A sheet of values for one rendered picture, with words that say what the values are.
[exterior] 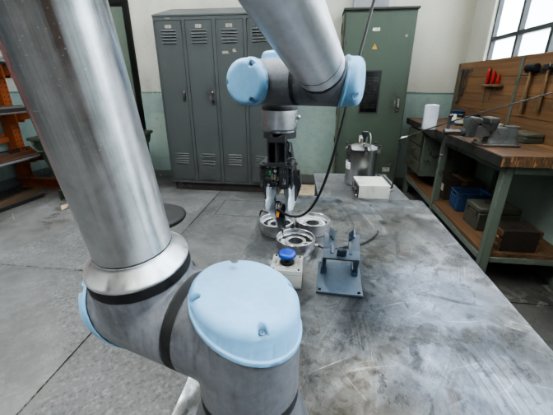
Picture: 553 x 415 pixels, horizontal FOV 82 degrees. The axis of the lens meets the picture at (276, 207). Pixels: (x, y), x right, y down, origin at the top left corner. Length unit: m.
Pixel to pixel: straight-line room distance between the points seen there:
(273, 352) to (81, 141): 0.25
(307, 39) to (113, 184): 0.25
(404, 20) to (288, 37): 3.44
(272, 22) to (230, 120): 3.33
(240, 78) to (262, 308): 0.37
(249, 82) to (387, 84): 3.24
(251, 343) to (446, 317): 0.50
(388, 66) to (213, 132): 1.99
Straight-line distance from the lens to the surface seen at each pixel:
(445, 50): 4.25
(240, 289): 0.34
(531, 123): 2.82
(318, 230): 0.93
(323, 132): 4.05
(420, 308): 0.74
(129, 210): 0.33
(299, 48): 0.39
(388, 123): 3.77
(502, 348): 0.71
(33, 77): 0.31
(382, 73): 3.73
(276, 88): 0.55
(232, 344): 0.31
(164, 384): 1.66
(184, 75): 3.80
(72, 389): 1.80
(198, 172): 3.91
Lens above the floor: 1.23
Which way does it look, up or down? 22 degrees down
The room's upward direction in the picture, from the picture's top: straight up
